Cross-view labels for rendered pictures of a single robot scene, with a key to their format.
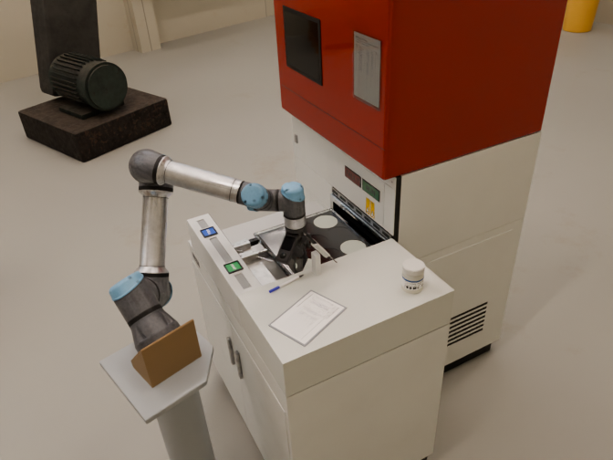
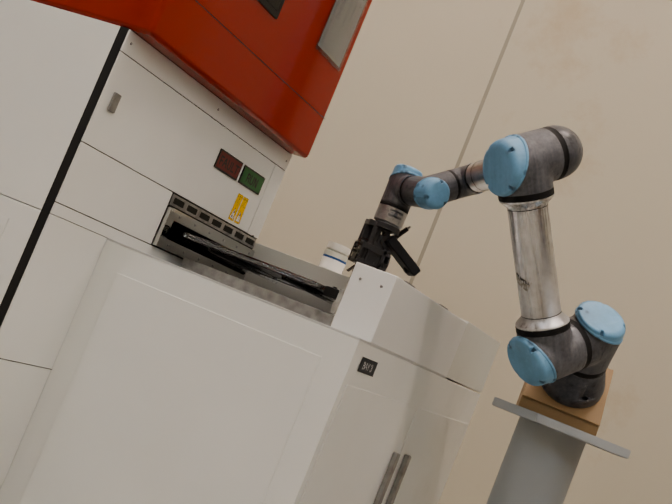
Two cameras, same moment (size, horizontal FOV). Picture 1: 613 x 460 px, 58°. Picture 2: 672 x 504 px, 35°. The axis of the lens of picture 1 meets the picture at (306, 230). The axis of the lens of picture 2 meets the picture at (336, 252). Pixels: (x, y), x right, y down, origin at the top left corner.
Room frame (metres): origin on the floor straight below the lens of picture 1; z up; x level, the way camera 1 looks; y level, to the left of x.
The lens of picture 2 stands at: (3.31, 2.02, 0.79)
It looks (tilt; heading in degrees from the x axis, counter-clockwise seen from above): 5 degrees up; 231
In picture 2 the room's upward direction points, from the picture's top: 22 degrees clockwise
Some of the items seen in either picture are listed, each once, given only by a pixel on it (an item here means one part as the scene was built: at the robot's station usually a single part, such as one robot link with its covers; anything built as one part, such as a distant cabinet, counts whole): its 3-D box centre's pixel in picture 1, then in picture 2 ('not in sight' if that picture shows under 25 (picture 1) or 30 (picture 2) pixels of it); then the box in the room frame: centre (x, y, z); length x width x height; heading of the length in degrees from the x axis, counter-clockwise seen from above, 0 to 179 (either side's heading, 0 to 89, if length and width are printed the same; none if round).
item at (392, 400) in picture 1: (306, 352); (253, 486); (1.65, 0.03, 0.41); 0.96 x 0.64 x 0.82; 26
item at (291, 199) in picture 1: (292, 200); (402, 188); (1.58, 0.04, 1.21); 0.09 x 0.08 x 0.11; 82
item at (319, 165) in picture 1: (338, 180); (187, 178); (2.04, -0.15, 1.02); 0.81 x 0.03 x 0.40; 26
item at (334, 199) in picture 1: (358, 225); (207, 247); (1.87, -0.21, 0.89); 0.44 x 0.02 x 0.10; 26
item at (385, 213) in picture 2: (294, 219); (390, 217); (1.58, 0.04, 1.13); 0.08 x 0.08 x 0.05
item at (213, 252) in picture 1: (223, 265); (405, 324); (1.67, 0.32, 0.89); 0.55 x 0.09 x 0.14; 26
